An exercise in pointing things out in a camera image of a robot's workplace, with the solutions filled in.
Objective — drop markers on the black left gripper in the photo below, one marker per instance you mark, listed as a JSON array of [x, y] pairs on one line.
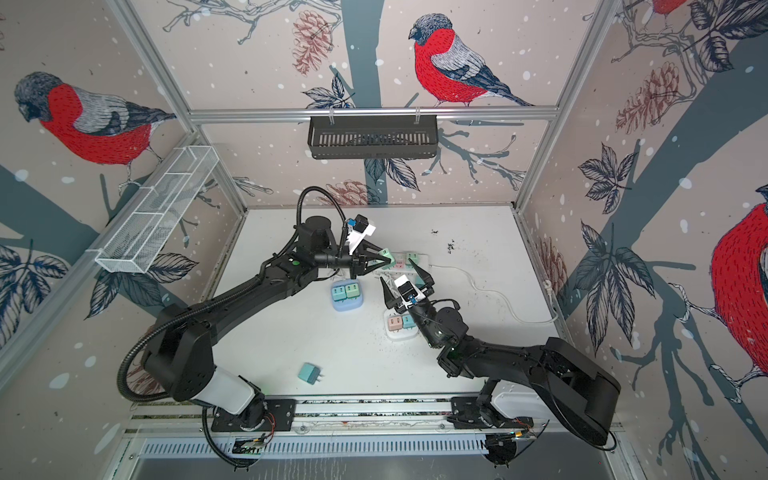
[[359, 259]]

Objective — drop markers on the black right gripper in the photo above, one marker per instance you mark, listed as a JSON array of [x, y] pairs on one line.
[[426, 276]]

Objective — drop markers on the white long power strip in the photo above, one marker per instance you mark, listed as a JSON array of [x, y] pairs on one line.
[[402, 264]]

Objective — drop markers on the light green charger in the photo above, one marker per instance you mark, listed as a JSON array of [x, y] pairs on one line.
[[412, 258]]

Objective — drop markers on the pink charger plug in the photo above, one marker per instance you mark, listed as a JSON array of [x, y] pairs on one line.
[[394, 324]]

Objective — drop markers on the white square power strip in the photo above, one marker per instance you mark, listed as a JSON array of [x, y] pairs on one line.
[[401, 335]]

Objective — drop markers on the blue square power strip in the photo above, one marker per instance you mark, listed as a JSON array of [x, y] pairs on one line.
[[347, 305]]

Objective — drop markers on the teal charger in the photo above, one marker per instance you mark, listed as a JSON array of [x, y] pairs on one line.
[[338, 293]]

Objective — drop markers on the teal charger front lowest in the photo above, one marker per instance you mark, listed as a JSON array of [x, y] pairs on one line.
[[309, 373]]

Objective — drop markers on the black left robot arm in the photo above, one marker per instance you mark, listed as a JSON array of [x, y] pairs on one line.
[[175, 359]]

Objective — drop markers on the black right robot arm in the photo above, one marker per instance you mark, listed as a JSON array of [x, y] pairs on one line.
[[582, 395]]

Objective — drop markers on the black hanging basket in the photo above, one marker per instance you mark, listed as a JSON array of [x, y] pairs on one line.
[[373, 137]]

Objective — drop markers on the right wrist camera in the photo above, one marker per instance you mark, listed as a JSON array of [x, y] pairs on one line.
[[408, 292]]

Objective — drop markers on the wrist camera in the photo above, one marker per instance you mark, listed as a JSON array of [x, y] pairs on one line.
[[408, 292], [358, 229]]

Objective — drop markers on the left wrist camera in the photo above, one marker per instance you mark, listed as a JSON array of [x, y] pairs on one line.
[[358, 229]]

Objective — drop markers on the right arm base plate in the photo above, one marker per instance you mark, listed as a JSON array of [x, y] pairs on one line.
[[472, 412]]

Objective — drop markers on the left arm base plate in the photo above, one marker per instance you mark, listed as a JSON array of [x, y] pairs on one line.
[[270, 414]]

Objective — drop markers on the white wire mesh shelf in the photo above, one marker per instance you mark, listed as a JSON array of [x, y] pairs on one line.
[[141, 237]]

